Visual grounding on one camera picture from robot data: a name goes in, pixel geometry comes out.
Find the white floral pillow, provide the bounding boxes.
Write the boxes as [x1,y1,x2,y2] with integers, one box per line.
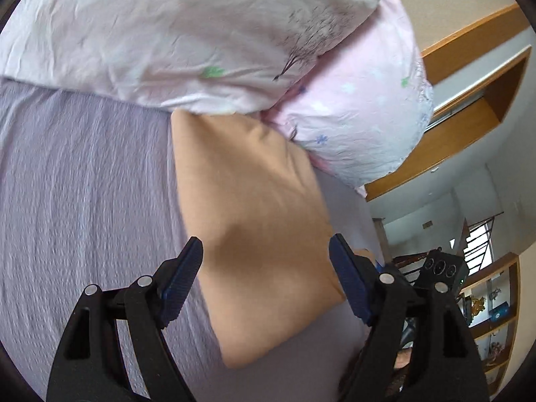
[0,0,386,115]

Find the lavender bed sheet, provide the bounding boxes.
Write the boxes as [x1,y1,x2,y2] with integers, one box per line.
[0,76,385,402]

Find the wooden shelf unit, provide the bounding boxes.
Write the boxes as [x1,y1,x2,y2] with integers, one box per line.
[456,251,522,398]

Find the pink floral pillow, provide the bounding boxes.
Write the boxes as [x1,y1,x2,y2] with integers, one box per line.
[262,0,434,189]

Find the orange cloth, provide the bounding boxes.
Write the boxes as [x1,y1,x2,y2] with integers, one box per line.
[171,109,348,370]

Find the barred window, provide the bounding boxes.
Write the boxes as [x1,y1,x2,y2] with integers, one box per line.
[463,222,495,274]

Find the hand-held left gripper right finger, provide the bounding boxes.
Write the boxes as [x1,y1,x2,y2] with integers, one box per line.
[329,233,490,402]

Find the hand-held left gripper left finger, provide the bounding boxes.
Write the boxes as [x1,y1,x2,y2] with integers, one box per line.
[46,237,204,402]

